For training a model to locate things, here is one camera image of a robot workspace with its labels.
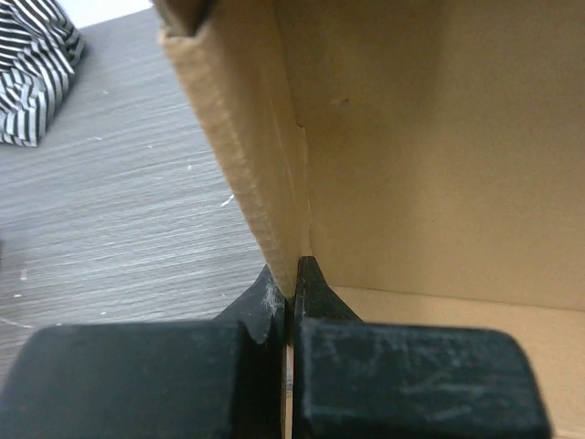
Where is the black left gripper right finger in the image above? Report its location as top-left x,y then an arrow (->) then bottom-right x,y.
292,256 -> 551,438

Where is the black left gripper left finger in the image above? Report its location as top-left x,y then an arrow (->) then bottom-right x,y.
1,269 -> 285,438

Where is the brown cardboard box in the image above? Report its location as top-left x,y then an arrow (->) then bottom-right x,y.
155,1 -> 584,438

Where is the black white striped cloth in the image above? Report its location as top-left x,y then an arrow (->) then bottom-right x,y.
1,1 -> 85,147

